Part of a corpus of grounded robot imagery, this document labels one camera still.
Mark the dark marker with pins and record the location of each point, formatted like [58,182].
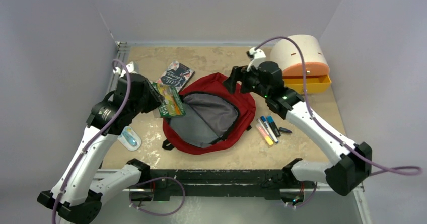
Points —
[273,126]

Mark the red student backpack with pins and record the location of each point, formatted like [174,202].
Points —
[214,119]

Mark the yellow marker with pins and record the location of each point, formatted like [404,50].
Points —
[264,135]

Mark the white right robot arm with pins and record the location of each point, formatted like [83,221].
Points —
[345,168]

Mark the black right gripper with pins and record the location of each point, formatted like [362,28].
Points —
[238,74]

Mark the cream rounded drawer cabinet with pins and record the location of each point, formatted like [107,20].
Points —
[284,53]

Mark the white blue oval case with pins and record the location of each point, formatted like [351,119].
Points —
[129,139]

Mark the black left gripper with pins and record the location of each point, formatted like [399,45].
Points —
[156,99]

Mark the green activity book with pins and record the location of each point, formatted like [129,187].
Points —
[171,105]

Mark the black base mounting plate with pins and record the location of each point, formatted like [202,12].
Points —
[270,184]

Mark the orange upper drawer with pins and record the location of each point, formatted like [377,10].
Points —
[313,69]

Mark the small dark marker cap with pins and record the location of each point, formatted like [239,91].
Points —
[285,130]

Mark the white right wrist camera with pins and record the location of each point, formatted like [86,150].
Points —
[257,57]

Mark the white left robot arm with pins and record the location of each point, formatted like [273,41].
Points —
[75,197]

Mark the floral dark cover book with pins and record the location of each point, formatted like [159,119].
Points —
[177,75]

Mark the white blue marker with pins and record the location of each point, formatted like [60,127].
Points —
[269,130]

